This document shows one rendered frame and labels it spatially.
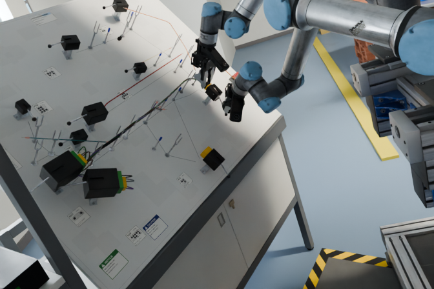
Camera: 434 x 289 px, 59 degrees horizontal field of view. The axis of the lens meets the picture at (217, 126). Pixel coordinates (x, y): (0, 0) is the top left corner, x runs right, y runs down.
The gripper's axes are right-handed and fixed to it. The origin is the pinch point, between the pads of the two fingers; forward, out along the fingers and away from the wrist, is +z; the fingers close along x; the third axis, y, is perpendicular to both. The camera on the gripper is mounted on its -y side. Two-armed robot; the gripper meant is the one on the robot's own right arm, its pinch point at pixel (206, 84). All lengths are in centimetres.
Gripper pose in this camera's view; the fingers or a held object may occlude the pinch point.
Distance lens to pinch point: 167.9
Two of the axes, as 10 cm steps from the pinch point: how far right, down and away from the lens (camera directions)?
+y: -8.2, -4.2, 3.9
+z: -1.2, 8.0, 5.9
